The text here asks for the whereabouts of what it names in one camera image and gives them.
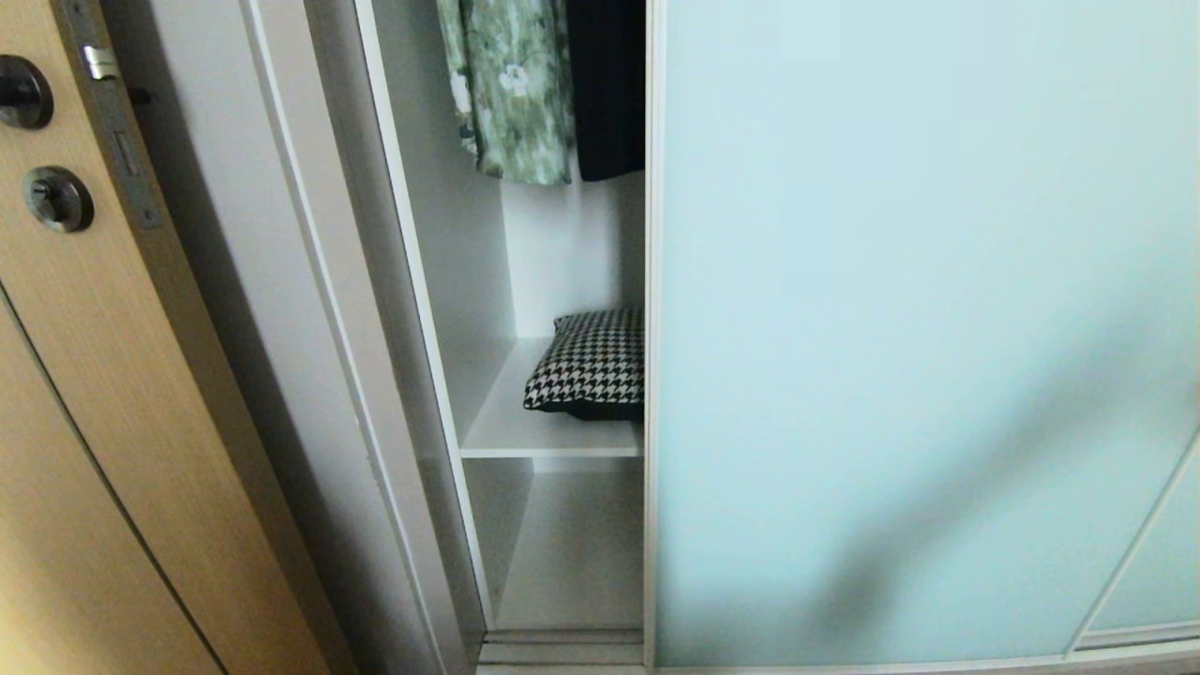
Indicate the dark round door lock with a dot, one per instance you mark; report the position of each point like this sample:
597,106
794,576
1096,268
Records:
58,199

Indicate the pale green sliding wardrobe door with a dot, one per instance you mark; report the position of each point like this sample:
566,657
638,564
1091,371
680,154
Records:
1158,562
900,309

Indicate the black hanging garment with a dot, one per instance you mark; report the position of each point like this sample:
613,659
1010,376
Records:
607,84

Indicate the white wardrobe shelf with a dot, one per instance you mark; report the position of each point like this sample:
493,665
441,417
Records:
548,417

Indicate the white wardrobe cabinet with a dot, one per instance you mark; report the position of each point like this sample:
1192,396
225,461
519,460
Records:
412,309

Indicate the black white houndstooth pillow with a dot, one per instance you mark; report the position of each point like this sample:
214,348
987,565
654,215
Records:
592,364

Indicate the light wooden room door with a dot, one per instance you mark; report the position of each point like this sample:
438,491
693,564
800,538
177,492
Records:
103,403

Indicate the metal door latch plate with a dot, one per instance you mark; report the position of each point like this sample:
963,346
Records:
111,112

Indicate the green floral hanging garment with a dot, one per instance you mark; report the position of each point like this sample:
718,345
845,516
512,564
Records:
514,89

